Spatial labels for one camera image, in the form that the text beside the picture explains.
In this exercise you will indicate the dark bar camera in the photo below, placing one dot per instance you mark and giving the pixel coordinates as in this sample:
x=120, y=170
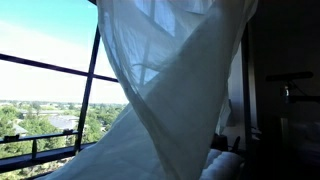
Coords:
x=289, y=76

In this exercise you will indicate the dark balcony railing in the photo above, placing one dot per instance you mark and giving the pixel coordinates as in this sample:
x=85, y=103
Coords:
x=33, y=137

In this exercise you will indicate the dark curved object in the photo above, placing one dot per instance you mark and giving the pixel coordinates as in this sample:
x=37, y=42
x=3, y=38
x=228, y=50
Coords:
x=236, y=145

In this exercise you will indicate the dark camera stand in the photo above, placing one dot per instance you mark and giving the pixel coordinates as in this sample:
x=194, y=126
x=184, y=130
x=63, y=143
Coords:
x=300, y=99

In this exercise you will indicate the grey roofed building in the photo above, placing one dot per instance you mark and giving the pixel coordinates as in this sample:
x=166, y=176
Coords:
x=63, y=122

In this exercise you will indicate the dark vertical post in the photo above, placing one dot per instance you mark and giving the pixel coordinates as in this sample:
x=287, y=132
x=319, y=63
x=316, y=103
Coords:
x=246, y=93

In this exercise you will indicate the dark window frame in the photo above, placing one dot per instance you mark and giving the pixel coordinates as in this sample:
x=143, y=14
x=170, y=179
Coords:
x=87, y=93

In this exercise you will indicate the white tufted cushion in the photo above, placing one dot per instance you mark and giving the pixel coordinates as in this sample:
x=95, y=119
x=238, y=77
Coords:
x=223, y=165

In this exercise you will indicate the white sheer curtain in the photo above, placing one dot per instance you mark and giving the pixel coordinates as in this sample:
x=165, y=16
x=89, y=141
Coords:
x=180, y=100

